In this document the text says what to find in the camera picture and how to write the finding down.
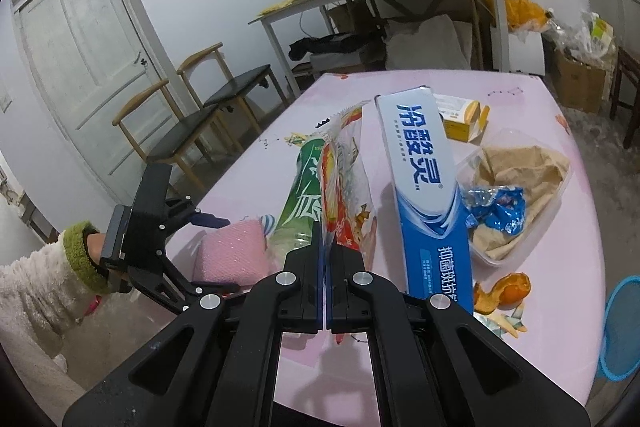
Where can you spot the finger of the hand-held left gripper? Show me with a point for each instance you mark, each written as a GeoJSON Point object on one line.
{"type": "Point", "coordinates": [212, 221]}
{"type": "Point", "coordinates": [175, 292]}

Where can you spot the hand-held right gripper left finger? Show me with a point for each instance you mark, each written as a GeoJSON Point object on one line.
{"type": "Point", "coordinates": [318, 277]}

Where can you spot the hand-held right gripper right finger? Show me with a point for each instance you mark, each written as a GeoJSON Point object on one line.
{"type": "Point", "coordinates": [340, 287]}

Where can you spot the pink sponge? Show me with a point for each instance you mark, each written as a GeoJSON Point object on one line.
{"type": "Point", "coordinates": [235, 252]}

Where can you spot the green label plastic bottle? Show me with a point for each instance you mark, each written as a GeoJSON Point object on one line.
{"type": "Point", "coordinates": [300, 197]}

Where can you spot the clear printed snack bag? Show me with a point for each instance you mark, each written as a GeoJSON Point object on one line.
{"type": "Point", "coordinates": [345, 187]}

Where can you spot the blue foil wrapper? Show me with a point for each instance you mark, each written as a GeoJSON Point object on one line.
{"type": "Point", "coordinates": [500, 212]}

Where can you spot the small yellow box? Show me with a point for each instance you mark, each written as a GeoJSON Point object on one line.
{"type": "Point", "coordinates": [460, 124]}

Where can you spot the brown paper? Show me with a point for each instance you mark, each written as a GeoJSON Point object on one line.
{"type": "Point", "coordinates": [520, 172]}

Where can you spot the blue mesh wastebasket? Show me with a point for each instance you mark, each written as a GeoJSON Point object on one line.
{"type": "Point", "coordinates": [622, 337]}

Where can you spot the person's left forearm fuzzy sleeve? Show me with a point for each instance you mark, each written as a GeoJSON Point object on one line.
{"type": "Point", "coordinates": [30, 287]}

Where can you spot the wooden chair black seat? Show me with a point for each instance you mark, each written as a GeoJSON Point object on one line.
{"type": "Point", "coordinates": [185, 127]}
{"type": "Point", "coordinates": [240, 84]}

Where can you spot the clear plastic container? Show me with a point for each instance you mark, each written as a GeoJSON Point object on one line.
{"type": "Point", "coordinates": [492, 254]}

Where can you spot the torn printed wrapper scrap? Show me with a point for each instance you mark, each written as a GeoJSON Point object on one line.
{"type": "Point", "coordinates": [500, 324]}

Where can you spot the orange peel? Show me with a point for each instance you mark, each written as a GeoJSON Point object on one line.
{"type": "Point", "coordinates": [515, 289]}

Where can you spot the white panel door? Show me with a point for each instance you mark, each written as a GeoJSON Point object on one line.
{"type": "Point", "coordinates": [85, 57]}

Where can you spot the pink table with pictures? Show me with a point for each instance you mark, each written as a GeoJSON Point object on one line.
{"type": "Point", "coordinates": [550, 257]}

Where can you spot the black cloth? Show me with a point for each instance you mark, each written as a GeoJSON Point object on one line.
{"type": "Point", "coordinates": [340, 43]}

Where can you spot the yellow paper sheet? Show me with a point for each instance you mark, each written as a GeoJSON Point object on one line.
{"type": "Point", "coordinates": [280, 5]}

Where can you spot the cardboard box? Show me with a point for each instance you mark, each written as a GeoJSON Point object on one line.
{"type": "Point", "coordinates": [575, 82]}
{"type": "Point", "coordinates": [347, 17]}

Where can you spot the white cushion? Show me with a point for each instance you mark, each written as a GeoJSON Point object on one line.
{"type": "Point", "coordinates": [430, 42]}

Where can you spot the orange plastic bag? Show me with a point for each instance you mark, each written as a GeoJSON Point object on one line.
{"type": "Point", "coordinates": [525, 14]}

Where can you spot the dark wooden stool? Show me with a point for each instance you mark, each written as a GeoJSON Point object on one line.
{"type": "Point", "coordinates": [625, 62]}

